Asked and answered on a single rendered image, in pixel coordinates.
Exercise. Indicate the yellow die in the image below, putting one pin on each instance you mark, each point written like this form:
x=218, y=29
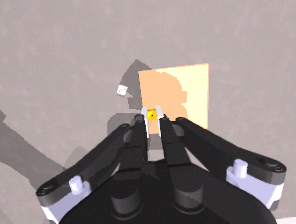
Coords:
x=151, y=114

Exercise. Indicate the white die with black pips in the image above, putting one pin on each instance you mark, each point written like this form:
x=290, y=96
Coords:
x=122, y=90

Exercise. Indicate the tan mat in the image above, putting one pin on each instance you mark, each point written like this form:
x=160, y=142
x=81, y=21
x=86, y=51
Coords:
x=180, y=92

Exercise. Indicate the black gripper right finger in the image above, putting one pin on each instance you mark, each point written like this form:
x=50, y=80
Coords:
x=261, y=176

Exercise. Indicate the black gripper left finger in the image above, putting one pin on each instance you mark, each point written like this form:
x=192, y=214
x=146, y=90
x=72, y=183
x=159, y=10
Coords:
x=61, y=193

